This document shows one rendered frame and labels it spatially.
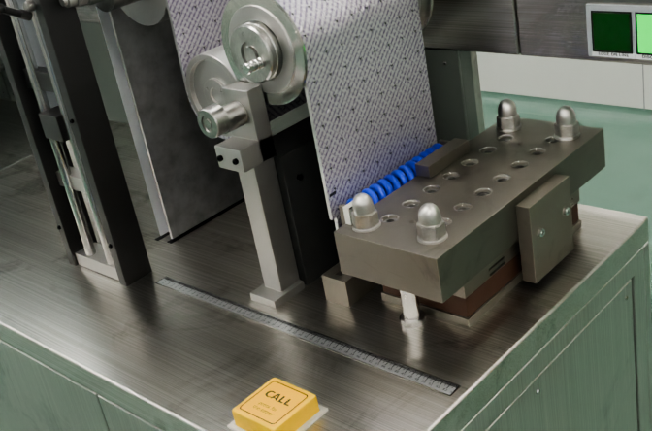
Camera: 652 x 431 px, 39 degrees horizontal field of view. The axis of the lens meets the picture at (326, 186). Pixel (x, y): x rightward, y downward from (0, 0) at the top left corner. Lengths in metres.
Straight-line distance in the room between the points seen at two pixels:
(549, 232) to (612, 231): 0.15
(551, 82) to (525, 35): 2.90
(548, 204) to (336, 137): 0.28
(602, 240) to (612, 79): 2.76
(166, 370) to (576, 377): 0.54
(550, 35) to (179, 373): 0.66
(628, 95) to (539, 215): 2.89
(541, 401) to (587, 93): 3.01
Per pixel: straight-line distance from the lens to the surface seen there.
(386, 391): 1.08
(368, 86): 1.22
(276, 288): 1.28
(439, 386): 1.07
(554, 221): 1.22
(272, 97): 1.18
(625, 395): 1.46
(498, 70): 4.34
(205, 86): 1.28
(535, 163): 1.26
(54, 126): 1.39
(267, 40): 1.12
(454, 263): 1.08
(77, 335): 1.34
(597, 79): 4.10
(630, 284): 1.38
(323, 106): 1.15
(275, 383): 1.08
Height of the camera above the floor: 1.55
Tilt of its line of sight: 24 degrees down
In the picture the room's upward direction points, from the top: 11 degrees counter-clockwise
